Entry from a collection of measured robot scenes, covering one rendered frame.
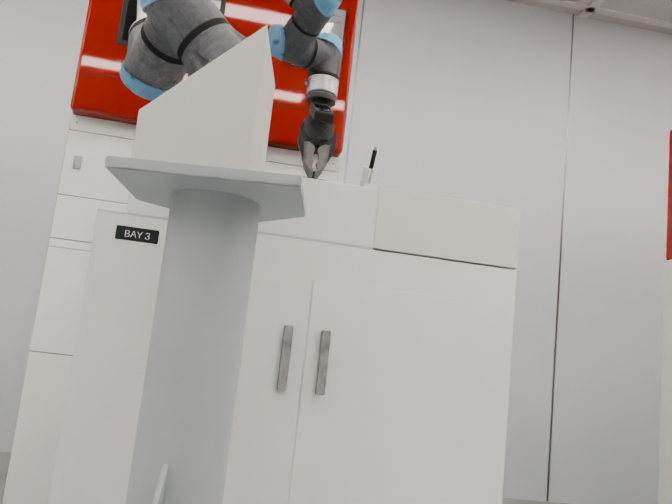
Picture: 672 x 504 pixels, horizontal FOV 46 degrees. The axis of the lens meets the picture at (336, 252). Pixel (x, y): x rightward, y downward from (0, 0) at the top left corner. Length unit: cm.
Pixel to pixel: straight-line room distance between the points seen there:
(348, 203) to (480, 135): 258
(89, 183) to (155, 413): 120
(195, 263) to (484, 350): 77
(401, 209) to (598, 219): 276
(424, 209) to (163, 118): 72
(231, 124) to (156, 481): 60
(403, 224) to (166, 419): 77
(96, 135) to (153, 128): 110
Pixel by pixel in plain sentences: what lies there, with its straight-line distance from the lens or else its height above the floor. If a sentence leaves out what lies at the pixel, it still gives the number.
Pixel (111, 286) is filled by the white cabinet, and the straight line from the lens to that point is 174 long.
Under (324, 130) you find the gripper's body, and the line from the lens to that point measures 188.
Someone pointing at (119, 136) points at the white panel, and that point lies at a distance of 247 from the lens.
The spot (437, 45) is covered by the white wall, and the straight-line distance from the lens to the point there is 444.
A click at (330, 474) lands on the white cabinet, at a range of 176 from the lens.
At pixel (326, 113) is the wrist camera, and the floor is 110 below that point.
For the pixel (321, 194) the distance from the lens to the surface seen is 180.
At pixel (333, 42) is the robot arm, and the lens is 195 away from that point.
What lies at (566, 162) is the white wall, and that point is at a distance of 450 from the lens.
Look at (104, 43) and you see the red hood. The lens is 252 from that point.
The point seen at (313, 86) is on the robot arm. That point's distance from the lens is 191.
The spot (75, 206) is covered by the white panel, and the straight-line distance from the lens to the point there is 242.
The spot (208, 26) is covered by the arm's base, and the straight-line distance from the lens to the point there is 151.
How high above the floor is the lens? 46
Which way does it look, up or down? 11 degrees up
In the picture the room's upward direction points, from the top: 6 degrees clockwise
